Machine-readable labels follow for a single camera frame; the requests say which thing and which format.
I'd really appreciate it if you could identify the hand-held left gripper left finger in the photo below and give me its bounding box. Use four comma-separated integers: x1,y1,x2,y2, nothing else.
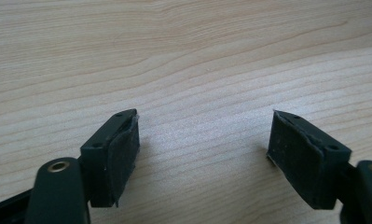
79,108,141,208

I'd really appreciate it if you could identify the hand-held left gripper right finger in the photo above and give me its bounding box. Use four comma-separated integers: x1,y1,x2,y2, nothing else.
267,109,352,210

